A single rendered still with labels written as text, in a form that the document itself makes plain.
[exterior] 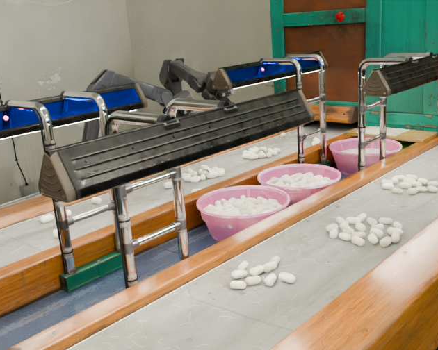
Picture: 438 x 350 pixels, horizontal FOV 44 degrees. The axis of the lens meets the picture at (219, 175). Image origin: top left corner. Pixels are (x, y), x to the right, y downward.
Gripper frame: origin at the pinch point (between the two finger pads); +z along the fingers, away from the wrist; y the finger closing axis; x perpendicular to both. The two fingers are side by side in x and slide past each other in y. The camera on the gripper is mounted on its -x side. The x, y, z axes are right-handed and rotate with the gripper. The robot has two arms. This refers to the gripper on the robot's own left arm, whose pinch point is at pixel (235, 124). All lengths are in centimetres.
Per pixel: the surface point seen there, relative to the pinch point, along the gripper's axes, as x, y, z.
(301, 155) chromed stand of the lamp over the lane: -17.4, -5.4, 31.7
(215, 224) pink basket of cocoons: -21, -63, 43
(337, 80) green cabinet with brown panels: -19, 52, 5
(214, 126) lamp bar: -68, -92, 43
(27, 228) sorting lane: 6, -96, 10
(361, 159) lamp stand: -34, -5, 49
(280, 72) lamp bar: -30.2, 2.1, 3.1
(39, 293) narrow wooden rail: -10, -110, 36
